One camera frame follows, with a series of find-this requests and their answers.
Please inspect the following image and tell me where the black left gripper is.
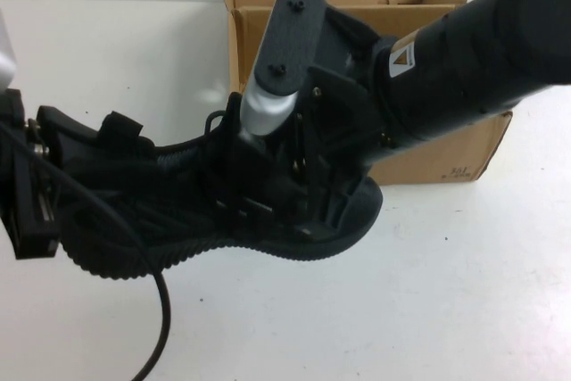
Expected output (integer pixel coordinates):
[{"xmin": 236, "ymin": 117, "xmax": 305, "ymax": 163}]
[{"xmin": 0, "ymin": 88, "xmax": 155, "ymax": 261}]

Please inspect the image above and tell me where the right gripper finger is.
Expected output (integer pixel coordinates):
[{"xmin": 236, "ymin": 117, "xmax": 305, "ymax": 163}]
[{"xmin": 234, "ymin": 128, "xmax": 291, "ymax": 203}]

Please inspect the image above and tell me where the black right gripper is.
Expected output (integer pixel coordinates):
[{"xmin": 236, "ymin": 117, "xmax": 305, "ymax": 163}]
[{"xmin": 289, "ymin": 26, "xmax": 456, "ymax": 239}]

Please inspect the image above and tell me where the black mesh sneaker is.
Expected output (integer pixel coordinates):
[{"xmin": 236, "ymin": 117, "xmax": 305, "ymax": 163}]
[{"xmin": 57, "ymin": 90, "xmax": 385, "ymax": 286}]

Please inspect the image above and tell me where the brown cardboard shoe box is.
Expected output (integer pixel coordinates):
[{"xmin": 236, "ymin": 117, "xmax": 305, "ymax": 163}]
[{"xmin": 218, "ymin": 0, "xmax": 513, "ymax": 186}]

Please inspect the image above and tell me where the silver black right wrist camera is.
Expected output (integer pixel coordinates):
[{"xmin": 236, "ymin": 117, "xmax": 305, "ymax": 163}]
[{"xmin": 240, "ymin": 0, "xmax": 329, "ymax": 139}]

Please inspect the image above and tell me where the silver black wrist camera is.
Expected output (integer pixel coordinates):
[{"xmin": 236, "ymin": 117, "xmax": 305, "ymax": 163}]
[
  {"xmin": 0, "ymin": 10, "xmax": 20, "ymax": 92},
  {"xmin": 240, "ymin": 0, "xmax": 329, "ymax": 139}
]

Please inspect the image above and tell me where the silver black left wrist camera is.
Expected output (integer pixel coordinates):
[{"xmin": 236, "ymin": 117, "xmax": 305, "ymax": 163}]
[{"xmin": 0, "ymin": 10, "xmax": 20, "ymax": 92}]

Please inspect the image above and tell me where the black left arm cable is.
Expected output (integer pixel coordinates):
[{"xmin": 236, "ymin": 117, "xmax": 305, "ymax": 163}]
[{"xmin": 0, "ymin": 124, "xmax": 173, "ymax": 381}]

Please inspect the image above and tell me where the grey right camera mount bracket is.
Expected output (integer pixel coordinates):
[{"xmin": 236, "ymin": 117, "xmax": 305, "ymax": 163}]
[{"xmin": 311, "ymin": 0, "xmax": 380, "ymax": 87}]

